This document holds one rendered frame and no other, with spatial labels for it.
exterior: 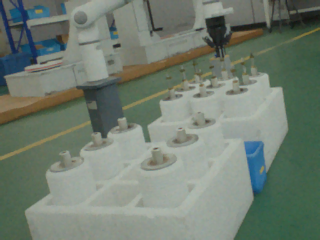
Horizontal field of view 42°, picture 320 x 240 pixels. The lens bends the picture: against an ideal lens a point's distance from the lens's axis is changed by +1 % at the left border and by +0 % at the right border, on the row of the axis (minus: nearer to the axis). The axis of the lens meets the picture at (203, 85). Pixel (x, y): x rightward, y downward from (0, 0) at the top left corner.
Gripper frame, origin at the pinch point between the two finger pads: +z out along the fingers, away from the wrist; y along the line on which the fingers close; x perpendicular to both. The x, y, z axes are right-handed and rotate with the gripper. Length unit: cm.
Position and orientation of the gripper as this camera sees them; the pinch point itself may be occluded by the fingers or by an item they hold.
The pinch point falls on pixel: (220, 53)
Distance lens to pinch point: 156.5
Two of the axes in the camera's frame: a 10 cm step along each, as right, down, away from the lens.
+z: 1.8, 9.6, 2.0
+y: -8.5, 2.6, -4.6
